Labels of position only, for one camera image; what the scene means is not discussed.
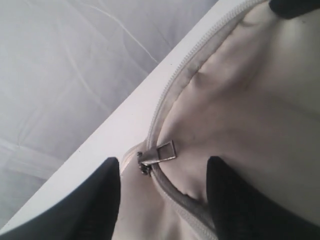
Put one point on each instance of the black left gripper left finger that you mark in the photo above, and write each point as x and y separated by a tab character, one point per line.
89	212

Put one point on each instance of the white backdrop curtain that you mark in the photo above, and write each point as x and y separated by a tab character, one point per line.
65	66

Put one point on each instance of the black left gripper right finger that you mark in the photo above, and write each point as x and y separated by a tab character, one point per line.
240	212

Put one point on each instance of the cream fabric duffel bag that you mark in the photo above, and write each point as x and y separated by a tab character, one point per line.
248	92

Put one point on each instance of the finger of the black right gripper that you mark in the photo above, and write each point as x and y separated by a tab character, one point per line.
289	9

